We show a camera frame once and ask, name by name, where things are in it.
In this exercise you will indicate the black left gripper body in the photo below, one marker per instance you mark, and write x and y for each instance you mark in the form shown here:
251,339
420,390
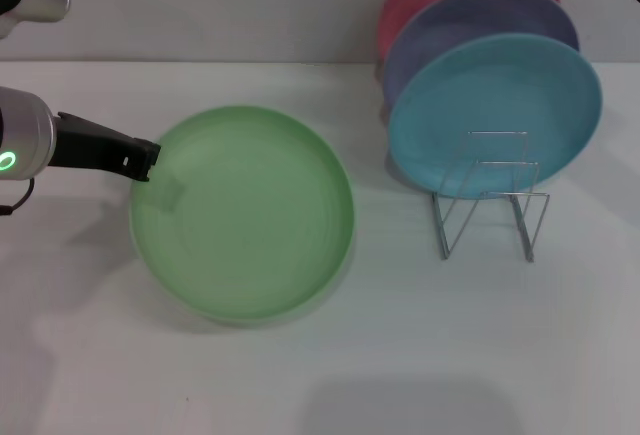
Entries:
85,147

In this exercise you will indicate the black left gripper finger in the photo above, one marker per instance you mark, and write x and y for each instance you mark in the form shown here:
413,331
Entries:
142,160

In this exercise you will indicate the green plastic plate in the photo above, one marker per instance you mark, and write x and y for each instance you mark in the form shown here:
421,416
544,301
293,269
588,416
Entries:
250,225

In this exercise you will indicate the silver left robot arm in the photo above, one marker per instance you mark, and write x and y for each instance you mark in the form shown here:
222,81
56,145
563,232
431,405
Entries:
25,130

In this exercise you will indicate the purple plastic plate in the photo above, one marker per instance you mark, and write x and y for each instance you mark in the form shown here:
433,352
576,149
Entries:
470,20

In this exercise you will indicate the light blue plastic plate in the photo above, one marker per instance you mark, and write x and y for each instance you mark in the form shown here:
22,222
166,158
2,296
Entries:
500,90

